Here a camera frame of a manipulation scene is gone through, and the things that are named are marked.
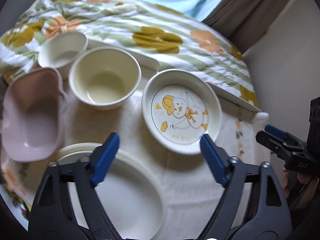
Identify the fingers of the right gripper seen outside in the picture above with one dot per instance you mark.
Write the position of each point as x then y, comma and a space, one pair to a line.
275, 140

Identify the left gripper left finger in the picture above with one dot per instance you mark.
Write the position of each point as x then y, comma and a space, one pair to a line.
101, 159

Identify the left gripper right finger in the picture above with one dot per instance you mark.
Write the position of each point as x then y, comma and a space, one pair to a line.
217, 160

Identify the large white plate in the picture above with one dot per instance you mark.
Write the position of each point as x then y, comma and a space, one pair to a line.
132, 199

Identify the duck cartoon plate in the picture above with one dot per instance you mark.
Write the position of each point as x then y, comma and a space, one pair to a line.
179, 108

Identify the cream round bowl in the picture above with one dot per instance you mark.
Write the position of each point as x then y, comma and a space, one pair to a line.
103, 78

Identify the pink square bowl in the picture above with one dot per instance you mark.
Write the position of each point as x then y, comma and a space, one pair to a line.
33, 107

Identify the white ribbed cup bowl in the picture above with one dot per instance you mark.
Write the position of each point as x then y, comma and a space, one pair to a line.
61, 51

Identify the person's right hand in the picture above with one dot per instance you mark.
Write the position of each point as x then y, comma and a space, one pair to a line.
299, 189

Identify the colourful plate at edge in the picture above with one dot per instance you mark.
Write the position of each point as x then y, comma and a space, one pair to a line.
16, 207

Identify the floral striped blanket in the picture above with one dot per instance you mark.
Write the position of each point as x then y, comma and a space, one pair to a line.
175, 40

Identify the brown curtain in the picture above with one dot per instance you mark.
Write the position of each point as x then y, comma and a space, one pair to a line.
244, 22

